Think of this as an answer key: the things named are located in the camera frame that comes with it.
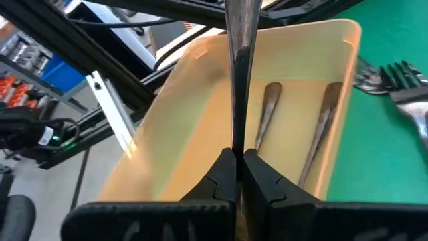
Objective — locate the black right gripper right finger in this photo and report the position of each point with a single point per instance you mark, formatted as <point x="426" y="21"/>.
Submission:
<point x="274" y="214"/>

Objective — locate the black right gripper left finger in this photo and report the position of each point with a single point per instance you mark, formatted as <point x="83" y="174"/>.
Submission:
<point x="207" y="214"/>

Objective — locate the dark metal fork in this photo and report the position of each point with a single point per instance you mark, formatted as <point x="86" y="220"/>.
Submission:
<point x="406" y="80"/>
<point x="269" y="100"/>
<point x="368" y="77"/>
<point x="326" y="107"/>
<point x="242" y="67"/>

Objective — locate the orange plastic bin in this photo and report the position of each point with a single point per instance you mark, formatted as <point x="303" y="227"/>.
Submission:
<point x="187" y="134"/>

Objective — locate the green table mat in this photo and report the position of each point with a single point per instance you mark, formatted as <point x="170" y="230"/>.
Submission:
<point x="384" y="160"/>

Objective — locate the black rounded seat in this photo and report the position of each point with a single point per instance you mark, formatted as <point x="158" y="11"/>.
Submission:
<point x="16" y="221"/>

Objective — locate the blue storage bin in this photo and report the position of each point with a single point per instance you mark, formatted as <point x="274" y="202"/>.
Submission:
<point x="61" y="73"/>

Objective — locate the shelf with orange parts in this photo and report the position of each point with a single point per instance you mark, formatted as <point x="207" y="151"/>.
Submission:
<point x="16" y="90"/>

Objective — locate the white metal bracket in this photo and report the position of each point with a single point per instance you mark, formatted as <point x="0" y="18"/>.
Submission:
<point x="110" y="110"/>

